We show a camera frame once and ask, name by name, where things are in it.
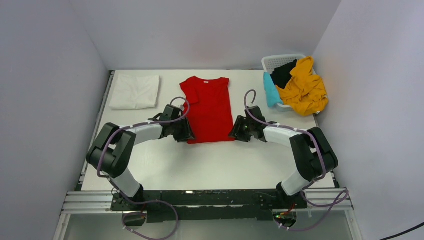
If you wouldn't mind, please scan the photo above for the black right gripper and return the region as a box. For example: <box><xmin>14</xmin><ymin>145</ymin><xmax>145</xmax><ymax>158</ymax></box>
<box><xmin>227</xmin><ymin>115</ymin><xmax>255</xmax><ymax>143</ymax></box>

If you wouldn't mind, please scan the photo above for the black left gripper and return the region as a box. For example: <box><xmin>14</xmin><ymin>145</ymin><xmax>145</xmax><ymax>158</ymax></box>
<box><xmin>171</xmin><ymin>117</ymin><xmax>197</xmax><ymax>143</ymax></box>

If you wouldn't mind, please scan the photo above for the red t-shirt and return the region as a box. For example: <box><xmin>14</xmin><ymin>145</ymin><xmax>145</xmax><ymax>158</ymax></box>
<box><xmin>179</xmin><ymin>76</ymin><xmax>235</xmax><ymax>145</ymax></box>

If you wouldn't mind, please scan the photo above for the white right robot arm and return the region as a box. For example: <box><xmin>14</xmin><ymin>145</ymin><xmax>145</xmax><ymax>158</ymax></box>
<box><xmin>228</xmin><ymin>106</ymin><xmax>339</xmax><ymax>208</ymax></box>

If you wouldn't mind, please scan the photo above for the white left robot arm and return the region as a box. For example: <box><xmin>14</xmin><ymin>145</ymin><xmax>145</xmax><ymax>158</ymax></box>
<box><xmin>86</xmin><ymin>104</ymin><xmax>195</xmax><ymax>210</ymax></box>

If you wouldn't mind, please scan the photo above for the teal t-shirt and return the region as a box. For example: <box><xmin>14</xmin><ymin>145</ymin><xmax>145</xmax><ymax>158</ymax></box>
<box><xmin>263</xmin><ymin>72</ymin><xmax>284</xmax><ymax>108</ymax></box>

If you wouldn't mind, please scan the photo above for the folded white t-shirt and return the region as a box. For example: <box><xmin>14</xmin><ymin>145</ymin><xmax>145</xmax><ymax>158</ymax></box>
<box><xmin>109</xmin><ymin>74</ymin><xmax>161</xmax><ymax>110</ymax></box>

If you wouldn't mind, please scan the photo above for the black t-shirt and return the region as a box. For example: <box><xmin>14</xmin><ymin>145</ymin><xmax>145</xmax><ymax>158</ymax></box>
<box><xmin>270</xmin><ymin>59</ymin><xmax>298</xmax><ymax>89</ymax></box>

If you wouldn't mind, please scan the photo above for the yellow t-shirt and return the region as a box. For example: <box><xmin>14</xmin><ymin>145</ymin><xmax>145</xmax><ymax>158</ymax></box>
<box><xmin>276</xmin><ymin>56</ymin><xmax>329</xmax><ymax>116</ymax></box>

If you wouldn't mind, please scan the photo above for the white plastic laundry basket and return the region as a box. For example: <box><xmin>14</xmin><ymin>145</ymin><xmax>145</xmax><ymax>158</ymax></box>
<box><xmin>261</xmin><ymin>53</ymin><xmax>306</xmax><ymax>112</ymax></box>

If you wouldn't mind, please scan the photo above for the aluminium frame rail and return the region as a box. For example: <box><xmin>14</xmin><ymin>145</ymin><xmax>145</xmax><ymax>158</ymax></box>
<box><xmin>61</xmin><ymin>188</ymin><xmax>353</xmax><ymax>214</ymax></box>

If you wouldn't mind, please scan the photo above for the black cable bottom right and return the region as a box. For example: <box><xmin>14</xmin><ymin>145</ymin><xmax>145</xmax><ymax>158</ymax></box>
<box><xmin>380</xmin><ymin>225</ymin><xmax>424</xmax><ymax>240</ymax></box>

